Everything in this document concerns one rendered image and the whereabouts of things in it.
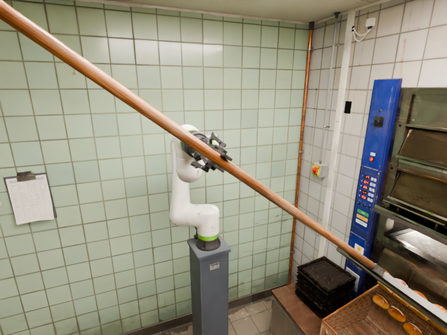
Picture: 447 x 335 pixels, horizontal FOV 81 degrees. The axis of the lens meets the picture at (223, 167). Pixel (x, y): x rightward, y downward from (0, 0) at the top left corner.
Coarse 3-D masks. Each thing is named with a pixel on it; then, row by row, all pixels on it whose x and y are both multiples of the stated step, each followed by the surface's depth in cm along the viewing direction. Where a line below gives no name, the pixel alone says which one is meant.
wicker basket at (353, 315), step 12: (372, 288) 172; (360, 300) 170; (372, 300) 176; (396, 300) 163; (336, 312) 163; (348, 312) 168; (360, 312) 174; (372, 312) 175; (384, 312) 168; (408, 312) 156; (324, 324) 159; (336, 324) 167; (348, 324) 172; (360, 324) 174; (372, 324) 174; (384, 324) 167; (396, 324) 161; (420, 324) 150; (432, 324) 145
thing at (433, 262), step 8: (384, 240) 170; (392, 240) 165; (400, 240) 165; (400, 248) 160; (408, 248) 157; (416, 248) 157; (416, 256) 152; (424, 256) 149; (424, 264) 148; (432, 264) 144; (440, 264) 142; (440, 272) 141
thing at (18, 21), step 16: (0, 0) 46; (0, 16) 47; (16, 16) 47; (32, 32) 49; (48, 48) 51; (64, 48) 51; (80, 64) 53; (96, 80) 55; (112, 80) 56; (128, 96) 58; (144, 112) 60; (160, 112) 63; (176, 128) 64; (192, 144) 67; (224, 160) 72; (240, 176) 75; (272, 192) 82; (288, 208) 85; (336, 240) 99; (352, 256) 108
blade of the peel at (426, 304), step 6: (384, 276) 118; (390, 276) 116; (390, 282) 115; (396, 282) 113; (402, 288) 111; (408, 288) 109; (408, 294) 108; (414, 294) 107; (420, 300) 104; (426, 300) 103; (426, 306) 102; (432, 306) 101; (432, 312) 100; (438, 312) 99; (444, 312) 97; (444, 318) 97
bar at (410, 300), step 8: (344, 256) 154; (360, 264) 144; (368, 272) 139; (384, 280) 131; (392, 288) 127; (400, 296) 123; (408, 296) 121; (416, 304) 117; (424, 312) 114; (432, 320) 111; (440, 320) 109
